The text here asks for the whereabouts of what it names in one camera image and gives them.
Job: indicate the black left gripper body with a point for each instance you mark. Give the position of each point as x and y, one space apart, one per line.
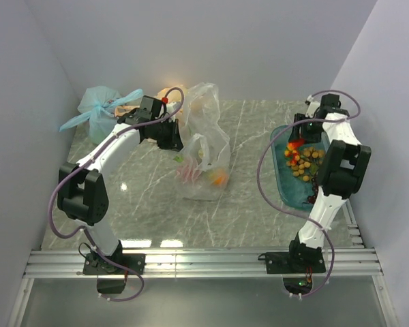
165 133

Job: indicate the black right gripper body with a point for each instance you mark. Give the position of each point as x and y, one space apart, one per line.
311 131

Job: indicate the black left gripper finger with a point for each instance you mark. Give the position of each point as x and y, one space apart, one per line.
175 128
177 144

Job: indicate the red fake pepper bunch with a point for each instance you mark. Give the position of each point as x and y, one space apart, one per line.
291 152

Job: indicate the fake longan bunch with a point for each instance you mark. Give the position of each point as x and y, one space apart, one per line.
311 158

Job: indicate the clear lemon-print plastic bag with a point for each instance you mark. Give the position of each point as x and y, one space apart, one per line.
205 144

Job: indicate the orange green fake mango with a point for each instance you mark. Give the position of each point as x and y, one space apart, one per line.
218 177

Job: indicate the dark red fake grapes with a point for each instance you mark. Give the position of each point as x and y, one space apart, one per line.
311 199

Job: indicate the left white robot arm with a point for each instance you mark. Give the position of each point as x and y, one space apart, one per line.
82 193

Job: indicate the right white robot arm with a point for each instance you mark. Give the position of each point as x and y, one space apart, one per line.
339 176

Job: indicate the orange tied plastic bag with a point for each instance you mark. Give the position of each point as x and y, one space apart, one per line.
124 109

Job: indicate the blue tied plastic bag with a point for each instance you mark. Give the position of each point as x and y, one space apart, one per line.
96 109

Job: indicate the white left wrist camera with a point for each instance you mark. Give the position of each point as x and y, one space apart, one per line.
170 104

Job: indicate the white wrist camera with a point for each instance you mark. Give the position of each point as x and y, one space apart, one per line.
170 104
312 106

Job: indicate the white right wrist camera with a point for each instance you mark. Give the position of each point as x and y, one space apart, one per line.
312 106

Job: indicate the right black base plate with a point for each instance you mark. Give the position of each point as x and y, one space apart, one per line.
280 263

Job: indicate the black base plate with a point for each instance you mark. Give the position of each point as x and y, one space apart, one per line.
280 263
95 265

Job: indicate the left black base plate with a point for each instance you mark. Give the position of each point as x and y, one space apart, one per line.
95 265

